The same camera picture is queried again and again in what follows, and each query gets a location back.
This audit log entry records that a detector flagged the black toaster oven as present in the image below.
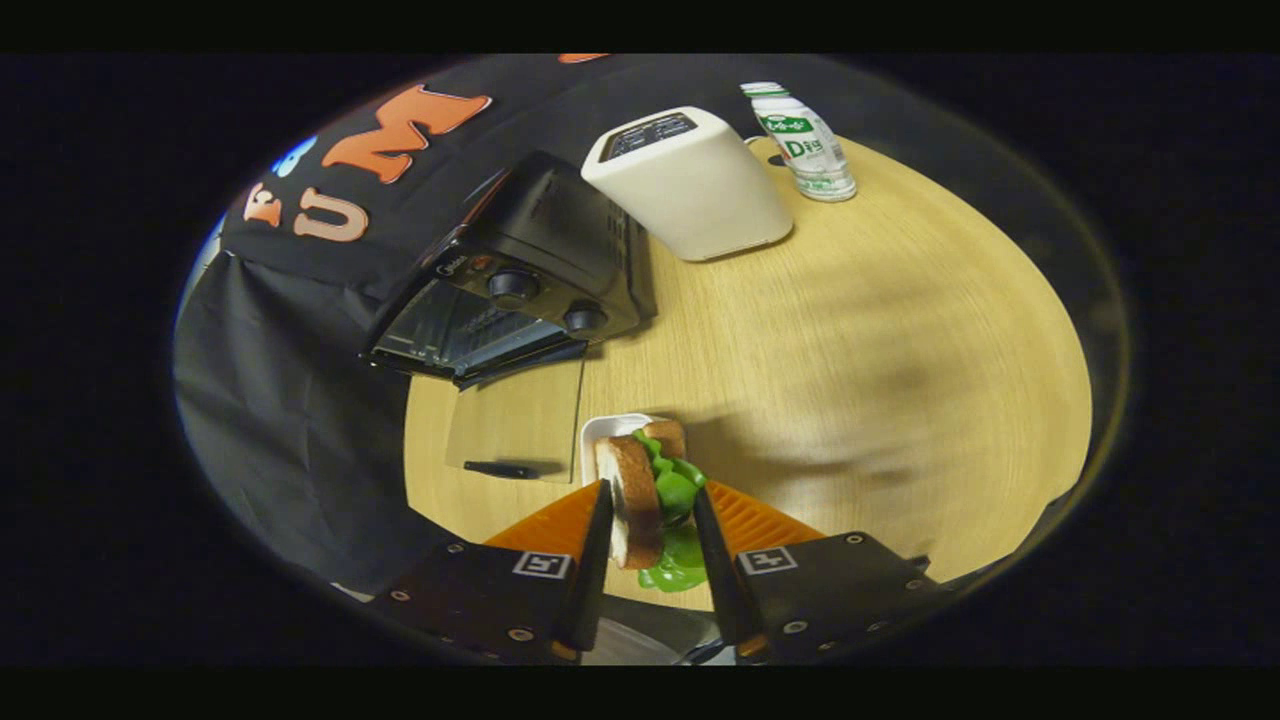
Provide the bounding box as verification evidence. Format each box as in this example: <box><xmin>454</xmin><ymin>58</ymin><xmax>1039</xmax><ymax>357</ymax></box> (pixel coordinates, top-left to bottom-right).
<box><xmin>360</xmin><ymin>150</ymin><xmax>659</xmax><ymax>486</ymax></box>

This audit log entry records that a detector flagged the white rectangular plate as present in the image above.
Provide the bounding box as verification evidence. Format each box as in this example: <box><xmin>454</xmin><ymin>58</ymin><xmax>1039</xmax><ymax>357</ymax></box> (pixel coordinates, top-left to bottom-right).
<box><xmin>580</xmin><ymin>412</ymin><xmax>656</xmax><ymax>488</ymax></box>

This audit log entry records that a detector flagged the white plastic drink bottle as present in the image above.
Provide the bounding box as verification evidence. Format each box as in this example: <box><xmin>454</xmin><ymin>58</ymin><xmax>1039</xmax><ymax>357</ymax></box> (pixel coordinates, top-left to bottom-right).
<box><xmin>740</xmin><ymin>81</ymin><xmax>858</xmax><ymax>203</ymax></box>

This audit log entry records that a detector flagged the bread and lettuce sandwich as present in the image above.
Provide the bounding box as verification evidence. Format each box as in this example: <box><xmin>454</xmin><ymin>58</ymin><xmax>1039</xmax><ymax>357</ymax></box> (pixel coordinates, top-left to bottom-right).
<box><xmin>595</xmin><ymin>420</ymin><xmax>709</xmax><ymax>593</ymax></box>

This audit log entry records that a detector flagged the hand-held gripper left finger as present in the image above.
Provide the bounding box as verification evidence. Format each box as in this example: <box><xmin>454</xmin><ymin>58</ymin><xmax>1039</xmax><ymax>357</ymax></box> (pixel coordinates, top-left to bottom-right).
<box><xmin>375</xmin><ymin>478</ymin><xmax>614</xmax><ymax>666</ymax></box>

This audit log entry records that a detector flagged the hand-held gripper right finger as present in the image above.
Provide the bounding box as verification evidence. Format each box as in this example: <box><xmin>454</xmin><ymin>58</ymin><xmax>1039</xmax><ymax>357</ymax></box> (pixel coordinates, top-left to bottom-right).
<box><xmin>692</xmin><ymin>478</ymin><xmax>951</xmax><ymax>663</ymax></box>

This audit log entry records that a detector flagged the white pop-up toaster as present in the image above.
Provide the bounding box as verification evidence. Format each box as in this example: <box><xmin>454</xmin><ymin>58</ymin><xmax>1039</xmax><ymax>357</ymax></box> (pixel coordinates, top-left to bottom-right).
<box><xmin>581</xmin><ymin>106</ymin><xmax>794</xmax><ymax>263</ymax></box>

